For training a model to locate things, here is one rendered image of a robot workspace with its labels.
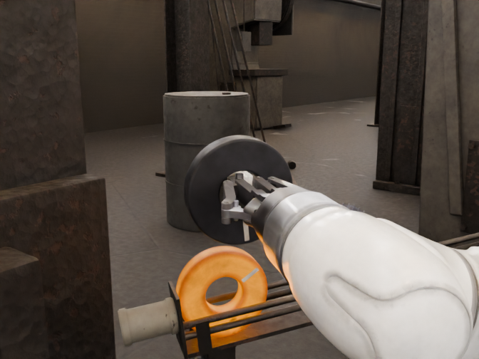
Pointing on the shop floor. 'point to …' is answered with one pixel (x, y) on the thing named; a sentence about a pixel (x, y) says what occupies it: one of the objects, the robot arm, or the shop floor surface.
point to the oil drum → (197, 138)
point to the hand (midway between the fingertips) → (239, 179)
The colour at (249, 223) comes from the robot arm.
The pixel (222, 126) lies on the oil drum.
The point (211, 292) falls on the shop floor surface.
